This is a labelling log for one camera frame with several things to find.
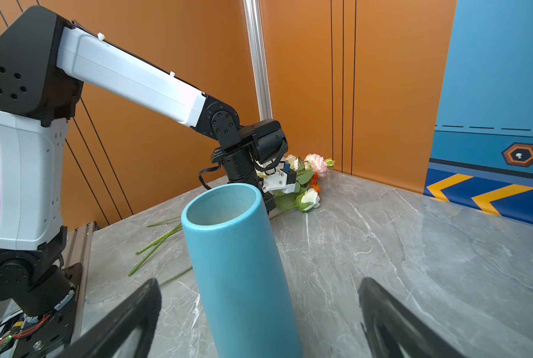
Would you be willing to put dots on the teal ceramic vase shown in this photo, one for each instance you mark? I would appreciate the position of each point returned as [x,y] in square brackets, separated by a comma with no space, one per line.
[239,273]

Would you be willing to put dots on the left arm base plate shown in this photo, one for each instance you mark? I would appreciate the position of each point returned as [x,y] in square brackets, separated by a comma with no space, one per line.
[51,332]

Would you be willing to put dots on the white rose flower stem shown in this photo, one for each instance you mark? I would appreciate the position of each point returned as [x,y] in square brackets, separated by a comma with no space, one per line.
[147,251]

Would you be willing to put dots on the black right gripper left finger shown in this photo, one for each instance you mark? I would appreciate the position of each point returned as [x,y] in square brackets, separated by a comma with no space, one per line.
[127,331]

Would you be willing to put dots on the orange gerbera flower stem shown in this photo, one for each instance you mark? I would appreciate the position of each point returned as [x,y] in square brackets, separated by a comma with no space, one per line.
[305,199]

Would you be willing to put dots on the green circuit board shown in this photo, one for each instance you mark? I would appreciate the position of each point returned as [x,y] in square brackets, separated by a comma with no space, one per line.
[10,336]

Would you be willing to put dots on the aluminium corner post left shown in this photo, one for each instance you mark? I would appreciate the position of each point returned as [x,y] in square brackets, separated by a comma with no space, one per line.
[258,58]

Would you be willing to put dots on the pink rose bud stem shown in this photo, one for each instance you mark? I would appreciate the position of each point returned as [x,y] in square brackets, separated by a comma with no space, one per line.
[311,162]

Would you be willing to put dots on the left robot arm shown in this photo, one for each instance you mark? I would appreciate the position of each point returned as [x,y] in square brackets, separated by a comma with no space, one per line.
[121,158]

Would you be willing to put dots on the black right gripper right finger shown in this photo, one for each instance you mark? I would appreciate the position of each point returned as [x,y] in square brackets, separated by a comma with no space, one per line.
[392,330]

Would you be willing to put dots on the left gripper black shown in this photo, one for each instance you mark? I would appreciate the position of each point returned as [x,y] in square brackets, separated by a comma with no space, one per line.
[268,199]

